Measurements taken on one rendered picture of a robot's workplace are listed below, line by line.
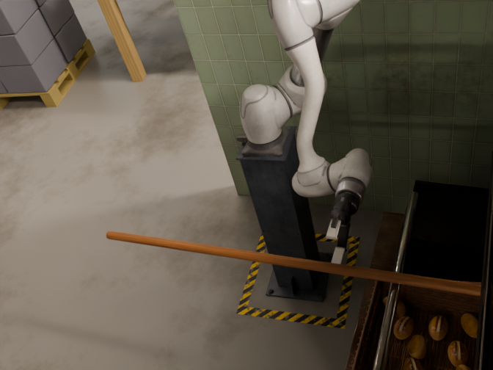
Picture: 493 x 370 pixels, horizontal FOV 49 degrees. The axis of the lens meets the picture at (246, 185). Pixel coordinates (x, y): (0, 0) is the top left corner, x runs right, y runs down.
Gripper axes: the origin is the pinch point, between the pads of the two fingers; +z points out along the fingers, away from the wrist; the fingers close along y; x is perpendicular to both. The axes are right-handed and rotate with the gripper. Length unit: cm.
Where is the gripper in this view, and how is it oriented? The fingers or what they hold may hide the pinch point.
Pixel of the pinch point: (334, 249)
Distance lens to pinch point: 164.9
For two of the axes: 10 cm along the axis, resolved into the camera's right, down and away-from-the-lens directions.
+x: -9.2, -1.0, 3.8
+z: -3.2, 7.2, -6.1
